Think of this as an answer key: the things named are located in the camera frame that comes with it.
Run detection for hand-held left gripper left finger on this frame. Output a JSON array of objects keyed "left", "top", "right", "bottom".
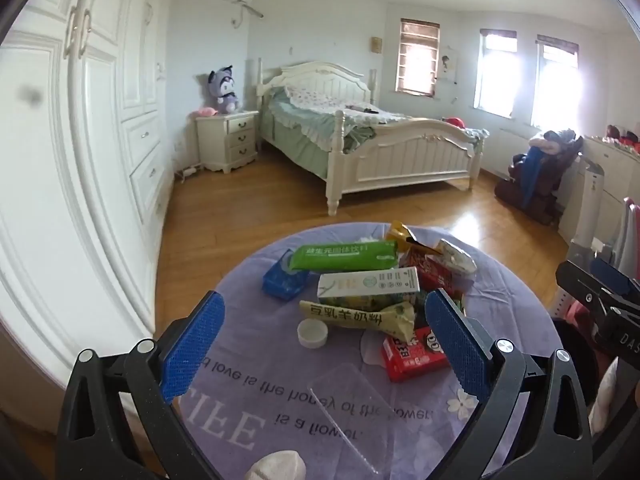
[{"left": 56, "top": 290, "right": 226, "bottom": 480}]

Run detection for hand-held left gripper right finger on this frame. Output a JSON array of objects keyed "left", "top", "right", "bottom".
[{"left": 425, "top": 288, "right": 593, "bottom": 480}]

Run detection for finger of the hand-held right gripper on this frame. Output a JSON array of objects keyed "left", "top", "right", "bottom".
[
  {"left": 591, "top": 258, "right": 636, "bottom": 288},
  {"left": 556, "top": 259, "right": 640, "bottom": 326}
]

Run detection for silver bubble mailer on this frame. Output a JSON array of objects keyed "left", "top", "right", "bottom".
[{"left": 435, "top": 239, "right": 478, "bottom": 275}]

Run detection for gold snack wrapper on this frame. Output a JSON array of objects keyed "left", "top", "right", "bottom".
[{"left": 385, "top": 221, "right": 416, "bottom": 253}]

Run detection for person's right forearm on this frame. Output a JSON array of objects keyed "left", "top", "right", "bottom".
[{"left": 587, "top": 355, "right": 640, "bottom": 436}]

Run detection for red snack packet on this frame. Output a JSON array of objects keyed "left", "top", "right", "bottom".
[{"left": 382, "top": 327, "right": 451, "bottom": 383}]

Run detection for red drink carton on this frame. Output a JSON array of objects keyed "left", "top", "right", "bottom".
[{"left": 400, "top": 250, "right": 473, "bottom": 296}]

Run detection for purple printed tablecloth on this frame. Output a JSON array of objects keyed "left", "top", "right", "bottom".
[{"left": 155, "top": 221, "right": 566, "bottom": 480}]

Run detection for white dresser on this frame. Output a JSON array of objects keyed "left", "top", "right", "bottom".
[{"left": 557, "top": 135, "right": 640, "bottom": 256}]

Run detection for white green drink carton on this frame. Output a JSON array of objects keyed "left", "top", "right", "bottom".
[{"left": 317, "top": 267, "right": 421, "bottom": 308}]

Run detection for blue tissue pack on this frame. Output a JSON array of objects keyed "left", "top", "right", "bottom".
[{"left": 262, "top": 249, "right": 311, "bottom": 301}]

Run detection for yellow milk powder packet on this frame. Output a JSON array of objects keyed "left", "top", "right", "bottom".
[{"left": 299, "top": 301, "right": 417, "bottom": 343}]

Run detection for brown armchair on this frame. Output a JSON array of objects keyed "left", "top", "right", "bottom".
[{"left": 495, "top": 130, "right": 583, "bottom": 225}]

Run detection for white bottle cap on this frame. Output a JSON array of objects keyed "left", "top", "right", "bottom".
[{"left": 297, "top": 320, "right": 330, "bottom": 348}]

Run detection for clear plastic lid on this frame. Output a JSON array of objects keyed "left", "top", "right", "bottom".
[{"left": 307, "top": 362, "right": 406, "bottom": 476}]

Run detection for blue cloth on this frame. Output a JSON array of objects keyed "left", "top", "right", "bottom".
[{"left": 517, "top": 147, "right": 543, "bottom": 211}]

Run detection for red dolls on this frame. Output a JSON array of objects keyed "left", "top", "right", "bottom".
[{"left": 605, "top": 124, "right": 640, "bottom": 145}]

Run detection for pile of clothes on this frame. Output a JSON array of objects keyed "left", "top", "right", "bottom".
[{"left": 530, "top": 130, "right": 576, "bottom": 153}]

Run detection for white rounded object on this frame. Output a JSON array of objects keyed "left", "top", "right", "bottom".
[{"left": 245, "top": 451, "right": 307, "bottom": 480}]

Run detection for cream wooden bed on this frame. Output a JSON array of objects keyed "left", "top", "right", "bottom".
[{"left": 256, "top": 57, "right": 486, "bottom": 216}]

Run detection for cream nightstand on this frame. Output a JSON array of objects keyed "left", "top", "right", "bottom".
[{"left": 195, "top": 110, "right": 261, "bottom": 175}]

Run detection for white wardrobe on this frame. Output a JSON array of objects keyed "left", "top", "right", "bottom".
[{"left": 0, "top": 0, "right": 173, "bottom": 411}]

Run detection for green bedspread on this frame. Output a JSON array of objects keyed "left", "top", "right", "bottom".
[{"left": 262, "top": 87, "right": 416, "bottom": 153}]

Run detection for purple plush toy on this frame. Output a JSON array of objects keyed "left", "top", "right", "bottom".
[{"left": 207, "top": 64, "right": 242, "bottom": 114}]

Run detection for small window with blind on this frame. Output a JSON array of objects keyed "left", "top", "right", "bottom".
[{"left": 397, "top": 18, "right": 441, "bottom": 97}]

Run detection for white wall radiator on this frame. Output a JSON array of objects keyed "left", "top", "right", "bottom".
[{"left": 497, "top": 127, "right": 540, "bottom": 181}]

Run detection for wall poster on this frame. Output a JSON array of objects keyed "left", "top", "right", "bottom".
[{"left": 440, "top": 45, "right": 460, "bottom": 85}]

